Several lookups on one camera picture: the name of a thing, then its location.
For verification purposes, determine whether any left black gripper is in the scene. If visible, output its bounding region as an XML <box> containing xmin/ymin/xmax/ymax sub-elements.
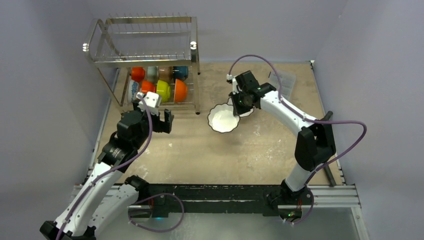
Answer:
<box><xmin>133</xmin><ymin>100</ymin><xmax>173</xmax><ymax>149</ymax></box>

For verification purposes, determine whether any white fluted bowl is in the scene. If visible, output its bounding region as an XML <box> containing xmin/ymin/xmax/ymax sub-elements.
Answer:
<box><xmin>227</xmin><ymin>97</ymin><xmax>254</xmax><ymax>118</ymax></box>
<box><xmin>207</xmin><ymin>103</ymin><xmax>240</xmax><ymax>134</ymax></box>

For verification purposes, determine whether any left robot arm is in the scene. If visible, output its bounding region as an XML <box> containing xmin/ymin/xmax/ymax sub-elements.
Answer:
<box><xmin>40</xmin><ymin>100</ymin><xmax>174</xmax><ymax>240</ymax></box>

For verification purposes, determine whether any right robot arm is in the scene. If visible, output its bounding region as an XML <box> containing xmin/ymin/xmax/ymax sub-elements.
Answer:
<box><xmin>226</xmin><ymin>70</ymin><xmax>336</xmax><ymax>204</ymax></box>

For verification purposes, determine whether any metal two-tier dish rack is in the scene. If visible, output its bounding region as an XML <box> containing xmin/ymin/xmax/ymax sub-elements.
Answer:
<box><xmin>82</xmin><ymin>15</ymin><xmax>201</xmax><ymax>115</ymax></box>

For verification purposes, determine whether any front red-orange bowl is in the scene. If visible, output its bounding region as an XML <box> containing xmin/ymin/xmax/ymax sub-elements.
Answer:
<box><xmin>140</xmin><ymin>80</ymin><xmax>157</xmax><ymax>94</ymax></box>

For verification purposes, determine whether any red-orange bowl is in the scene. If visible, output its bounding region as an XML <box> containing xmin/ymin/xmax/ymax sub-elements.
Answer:
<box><xmin>130</xmin><ymin>67</ymin><xmax>146</xmax><ymax>83</ymax></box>
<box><xmin>140</xmin><ymin>80</ymin><xmax>157</xmax><ymax>94</ymax></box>

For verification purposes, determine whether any lime green bowl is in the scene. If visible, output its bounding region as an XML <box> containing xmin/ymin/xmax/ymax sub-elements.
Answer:
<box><xmin>156</xmin><ymin>80</ymin><xmax>171</xmax><ymax>103</ymax></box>

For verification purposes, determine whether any white blue floral bowl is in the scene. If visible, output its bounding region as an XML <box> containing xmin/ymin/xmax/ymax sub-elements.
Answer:
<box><xmin>127</xmin><ymin>79</ymin><xmax>141</xmax><ymax>104</ymax></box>

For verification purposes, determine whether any front orange bowl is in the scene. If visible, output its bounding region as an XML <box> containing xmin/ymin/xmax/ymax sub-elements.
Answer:
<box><xmin>174</xmin><ymin>79</ymin><xmax>188</xmax><ymax>103</ymax></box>

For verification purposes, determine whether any pale green bowl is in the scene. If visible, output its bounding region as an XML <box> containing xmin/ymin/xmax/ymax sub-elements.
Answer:
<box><xmin>145</xmin><ymin>66</ymin><xmax>159</xmax><ymax>84</ymax></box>

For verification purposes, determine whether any rear red-orange bowl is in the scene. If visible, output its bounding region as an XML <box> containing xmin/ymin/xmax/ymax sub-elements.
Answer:
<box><xmin>130</xmin><ymin>67</ymin><xmax>146</xmax><ymax>83</ymax></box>

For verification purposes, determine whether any brown speckled bowl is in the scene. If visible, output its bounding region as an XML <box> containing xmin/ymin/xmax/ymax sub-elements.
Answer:
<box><xmin>157</xmin><ymin>66</ymin><xmax>173</xmax><ymax>83</ymax></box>

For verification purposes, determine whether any clear plastic organizer box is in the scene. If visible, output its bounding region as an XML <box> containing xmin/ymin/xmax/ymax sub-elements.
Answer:
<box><xmin>268</xmin><ymin>70</ymin><xmax>297</xmax><ymax>101</ymax></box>

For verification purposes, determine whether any teal blue bowl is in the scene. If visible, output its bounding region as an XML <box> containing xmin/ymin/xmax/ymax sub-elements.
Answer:
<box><xmin>172</xmin><ymin>66</ymin><xmax>189</xmax><ymax>82</ymax></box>

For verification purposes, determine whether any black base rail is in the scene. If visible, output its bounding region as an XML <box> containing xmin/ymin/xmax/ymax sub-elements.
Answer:
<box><xmin>132</xmin><ymin>183</ymin><xmax>312</xmax><ymax>219</ymax></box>

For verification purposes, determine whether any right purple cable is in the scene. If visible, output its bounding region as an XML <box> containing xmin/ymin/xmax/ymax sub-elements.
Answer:
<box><xmin>225</xmin><ymin>54</ymin><xmax>368</xmax><ymax>226</ymax></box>

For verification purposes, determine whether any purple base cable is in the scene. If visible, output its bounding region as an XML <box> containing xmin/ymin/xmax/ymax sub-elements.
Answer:
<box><xmin>127</xmin><ymin>193</ymin><xmax>185</xmax><ymax>233</ymax></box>

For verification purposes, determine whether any black hose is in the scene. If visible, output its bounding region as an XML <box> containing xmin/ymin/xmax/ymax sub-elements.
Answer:
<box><xmin>322</xmin><ymin>110</ymin><xmax>338</xmax><ymax>187</ymax></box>

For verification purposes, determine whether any aluminium frame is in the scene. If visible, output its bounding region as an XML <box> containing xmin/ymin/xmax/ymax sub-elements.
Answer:
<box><xmin>70</xmin><ymin>183</ymin><xmax>369</xmax><ymax>240</ymax></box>

